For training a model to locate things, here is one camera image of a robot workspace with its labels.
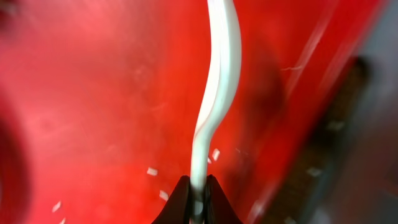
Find grey dishwasher rack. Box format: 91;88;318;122
262;1;397;223

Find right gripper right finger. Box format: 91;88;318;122
204;175;243;224

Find red plastic tray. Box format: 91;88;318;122
1;0;384;223

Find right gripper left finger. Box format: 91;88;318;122
152;175;192;224

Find white plastic spoon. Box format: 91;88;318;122
190;0;242;223

